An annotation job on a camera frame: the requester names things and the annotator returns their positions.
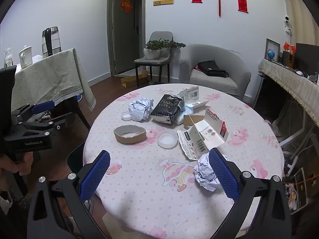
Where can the clear plastic bottle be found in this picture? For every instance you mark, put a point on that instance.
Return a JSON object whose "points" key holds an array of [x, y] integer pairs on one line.
{"points": [[8, 58]]}

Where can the black bag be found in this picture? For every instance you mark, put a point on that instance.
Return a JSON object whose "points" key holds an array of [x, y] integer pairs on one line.
{"points": [[210, 68]]}

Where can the small red flags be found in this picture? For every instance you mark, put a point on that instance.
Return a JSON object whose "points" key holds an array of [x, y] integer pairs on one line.
{"points": [[286, 46]]}

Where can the glass electric kettle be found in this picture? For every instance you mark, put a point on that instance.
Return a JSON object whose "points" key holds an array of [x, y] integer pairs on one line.
{"points": [[53, 42]]}

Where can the potted plant white pot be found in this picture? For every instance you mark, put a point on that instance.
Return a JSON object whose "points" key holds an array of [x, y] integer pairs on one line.
{"points": [[174, 44], [152, 53]]}

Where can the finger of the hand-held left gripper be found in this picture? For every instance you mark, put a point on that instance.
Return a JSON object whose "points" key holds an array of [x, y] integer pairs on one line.
{"points": [[43, 105], [62, 119]]}

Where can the white computer mouse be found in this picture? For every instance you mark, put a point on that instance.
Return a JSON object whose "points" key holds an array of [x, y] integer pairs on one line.
{"points": [[300, 73]]}

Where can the pink printed tablecloth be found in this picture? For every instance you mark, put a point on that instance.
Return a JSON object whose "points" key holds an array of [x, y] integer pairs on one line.
{"points": [[149, 169]]}

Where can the white mug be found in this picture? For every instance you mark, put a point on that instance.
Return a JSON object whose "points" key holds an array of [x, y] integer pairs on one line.
{"points": [[26, 56]]}

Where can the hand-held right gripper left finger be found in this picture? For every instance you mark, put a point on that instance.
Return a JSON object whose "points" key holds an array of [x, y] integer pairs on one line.
{"points": [[96, 176]]}

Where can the grey picture frame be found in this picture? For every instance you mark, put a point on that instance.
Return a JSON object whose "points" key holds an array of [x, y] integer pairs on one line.
{"points": [[273, 45]]}

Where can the white printed carton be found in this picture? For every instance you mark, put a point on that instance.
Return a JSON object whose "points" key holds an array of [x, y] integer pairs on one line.
{"points": [[194, 142]]}

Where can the beige fringed cloth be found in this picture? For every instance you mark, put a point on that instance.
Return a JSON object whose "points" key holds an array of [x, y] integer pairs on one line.
{"points": [[286, 79]]}

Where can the black monitor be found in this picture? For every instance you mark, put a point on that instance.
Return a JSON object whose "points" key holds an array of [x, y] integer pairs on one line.
{"points": [[307, 57]]}

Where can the blue white plastic wrapper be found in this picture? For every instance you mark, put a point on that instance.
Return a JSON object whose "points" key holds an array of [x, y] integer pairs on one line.
{"points": [[185, 110]]}

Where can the small blue globe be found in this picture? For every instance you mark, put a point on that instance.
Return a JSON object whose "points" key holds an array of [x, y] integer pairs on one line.
{"points": [[271, 54]]}

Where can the table with beige tablecloth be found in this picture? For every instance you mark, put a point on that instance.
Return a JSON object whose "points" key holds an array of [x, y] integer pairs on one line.
{"points": [[49, 79]]}

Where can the grey dining chair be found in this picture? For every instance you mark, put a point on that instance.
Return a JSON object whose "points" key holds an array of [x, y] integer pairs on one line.
{"points": [[159, 36]]}

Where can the wooden speaker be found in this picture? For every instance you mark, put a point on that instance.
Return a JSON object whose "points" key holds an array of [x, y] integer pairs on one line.
{"points": [[290, 59]]}

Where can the flat cardboard box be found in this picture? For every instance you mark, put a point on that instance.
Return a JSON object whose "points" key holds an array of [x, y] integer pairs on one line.
{"points": [[132, 79]]}

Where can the white label card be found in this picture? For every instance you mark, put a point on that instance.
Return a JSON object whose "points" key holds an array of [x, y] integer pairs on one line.
{"points": [[190, 94]]}

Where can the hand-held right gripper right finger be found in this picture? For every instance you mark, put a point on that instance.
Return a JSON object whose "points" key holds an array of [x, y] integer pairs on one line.
{"points": [[224, 176]]}

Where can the red label cardboard box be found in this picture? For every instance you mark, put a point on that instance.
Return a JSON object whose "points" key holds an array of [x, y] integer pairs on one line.
{"points": [[214, 122]]}

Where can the dark wooden table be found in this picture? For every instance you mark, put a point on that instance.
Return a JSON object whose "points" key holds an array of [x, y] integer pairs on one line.
{"points": [[81, 112]]}

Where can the person's left forearm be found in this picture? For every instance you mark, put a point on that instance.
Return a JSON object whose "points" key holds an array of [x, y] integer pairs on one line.
{"points": [[12, 216]]}

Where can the person's left hand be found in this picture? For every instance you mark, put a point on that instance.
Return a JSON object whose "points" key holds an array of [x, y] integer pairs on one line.
{"points": [[10, 165]]}

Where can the white barcode paper flap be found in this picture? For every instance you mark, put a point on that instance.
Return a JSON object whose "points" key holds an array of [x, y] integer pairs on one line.
{"points": [[198, 104]]}

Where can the red door decoration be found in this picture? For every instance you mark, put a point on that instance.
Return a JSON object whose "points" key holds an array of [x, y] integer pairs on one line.
{"points": [[126, 5]]}

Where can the large paper ball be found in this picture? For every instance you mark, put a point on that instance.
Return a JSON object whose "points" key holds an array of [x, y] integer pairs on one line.
{"points": [[139, 109]]}

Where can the small white desk gadget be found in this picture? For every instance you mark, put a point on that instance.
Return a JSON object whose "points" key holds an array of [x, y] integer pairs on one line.
{"points": [[313, 78]]}

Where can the small white plastic lid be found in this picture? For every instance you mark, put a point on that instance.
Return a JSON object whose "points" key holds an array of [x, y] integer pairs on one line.
{"points": [[125, 116]]}

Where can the brown cardboard box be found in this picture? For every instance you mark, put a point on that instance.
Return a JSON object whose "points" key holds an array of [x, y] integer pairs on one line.
{"points": [[311, 186]]}

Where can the small paper ball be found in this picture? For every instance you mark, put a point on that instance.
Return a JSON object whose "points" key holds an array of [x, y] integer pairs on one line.
{"points": [[204, 174]]}

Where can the white security camera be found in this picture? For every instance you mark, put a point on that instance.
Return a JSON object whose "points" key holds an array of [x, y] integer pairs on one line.
{"points": [[287, 20]]}

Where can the grey door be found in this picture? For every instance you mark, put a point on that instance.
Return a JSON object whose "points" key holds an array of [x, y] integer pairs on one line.
{"points": [[124, 42]]}

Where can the grey armchair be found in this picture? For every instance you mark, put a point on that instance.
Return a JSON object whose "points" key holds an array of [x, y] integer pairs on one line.
{"points": [[211, 52]]}

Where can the white desk frame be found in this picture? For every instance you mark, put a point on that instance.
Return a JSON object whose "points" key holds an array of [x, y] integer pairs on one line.
{"points": [[296, 135]]}

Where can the beige curtain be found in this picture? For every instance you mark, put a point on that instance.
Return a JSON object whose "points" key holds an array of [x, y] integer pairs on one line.
{"points": [[304, 17]]}

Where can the clear round plastic lid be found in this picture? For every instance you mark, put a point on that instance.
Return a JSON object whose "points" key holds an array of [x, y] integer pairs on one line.
{"points": [[167, 139]]}

